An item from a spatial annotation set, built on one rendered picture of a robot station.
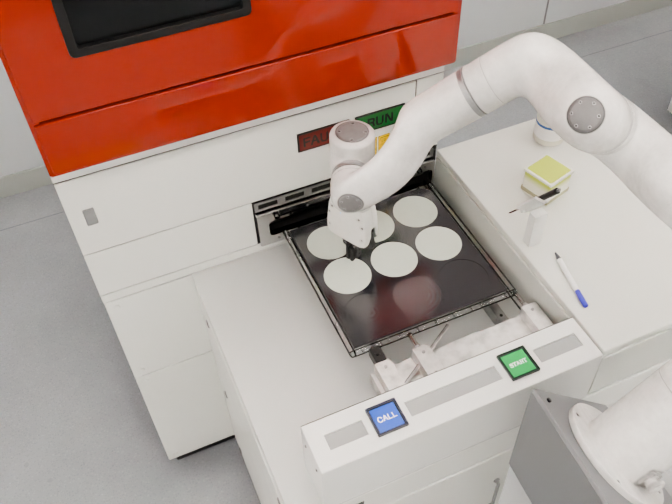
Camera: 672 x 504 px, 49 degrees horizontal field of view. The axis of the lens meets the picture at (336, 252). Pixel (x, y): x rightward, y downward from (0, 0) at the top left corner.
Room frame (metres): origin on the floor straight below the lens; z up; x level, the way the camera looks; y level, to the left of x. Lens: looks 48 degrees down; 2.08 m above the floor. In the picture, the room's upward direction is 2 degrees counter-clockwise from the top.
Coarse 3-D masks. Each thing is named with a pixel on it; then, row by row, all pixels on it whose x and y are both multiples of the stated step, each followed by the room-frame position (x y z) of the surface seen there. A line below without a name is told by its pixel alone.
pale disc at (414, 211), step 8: (400, 200) 1.23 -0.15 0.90; (408, 200) 1.22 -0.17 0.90; (416, 200) 1.22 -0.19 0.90; (424, 200) 1.22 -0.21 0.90; (400, 208) 1.20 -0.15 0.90; (408, 208) 1.20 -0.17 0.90; (416, 208) 1.20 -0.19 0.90; (424, 208) 1.20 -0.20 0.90; (432, 208) 1.19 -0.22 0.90; (400, 216) 1.17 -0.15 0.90; (408, 216) 1.17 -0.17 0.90; (416, 216) 1.17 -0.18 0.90; (424, 216) 1.17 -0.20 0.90; (432, 216) 1.17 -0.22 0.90; (408, 224) 1.15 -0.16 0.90; (416, 224) 1.15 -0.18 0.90; (424, 224) 1.15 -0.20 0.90
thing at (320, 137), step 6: (312, 132) 1.21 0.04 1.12; (318, 132) 1.21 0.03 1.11; (324, 132) 1.22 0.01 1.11; (300, 138) 1.20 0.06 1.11; (306, 138) 1.20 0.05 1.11; (312, 138) 1.21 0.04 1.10; (318, 138) 1.21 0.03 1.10; (324, 138) 1.22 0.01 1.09; (300, 144) 1.20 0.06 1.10; (306, 144) 1.20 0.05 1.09; (312, 144) 1.21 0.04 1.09; (318, 144) 1.21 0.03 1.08; (300, 150) 1.20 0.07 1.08
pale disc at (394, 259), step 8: (376, 248) 1.08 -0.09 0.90; (384, 248) 1.08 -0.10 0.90; (392, 248) 1.08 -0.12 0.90; (400, 248) 1.08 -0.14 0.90; (408, 248) 1.08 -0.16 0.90; (376, 256) 1.06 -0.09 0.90; (384, 256) 1.06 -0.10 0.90; (392, 256) 1.05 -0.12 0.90; (400, 256) 1.05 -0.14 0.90; (408, 256) 1.05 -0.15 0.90; (416, 256) 1.05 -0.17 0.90; (376, 264) 1.03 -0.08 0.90; (384, 264) 1.03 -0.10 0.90; (392, 264) 1.03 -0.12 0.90; (400, 264) 1.03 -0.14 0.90; (408, 264) 1.03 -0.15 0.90; (416, 264) 1.03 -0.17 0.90; (384, 272) 1.01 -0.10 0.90; (392, 272) 1.01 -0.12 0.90; (400, 272) 1.01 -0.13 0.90; (408, 272) 1.01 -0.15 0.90
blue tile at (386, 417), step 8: (376, 408) 0.65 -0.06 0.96; (384, 408) 0.65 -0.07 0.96; (392, 408) 0.65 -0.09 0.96; (376, 416) 0.64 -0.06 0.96; (384, 416) 0.64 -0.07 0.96; (392, 416) 0.64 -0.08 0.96; (400, 416) 0.63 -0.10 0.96; (376, 424) 0.62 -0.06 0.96; (384, 424) 0.62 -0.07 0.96; (392, 424) 0.62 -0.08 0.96; (400, 424) 0.62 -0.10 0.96
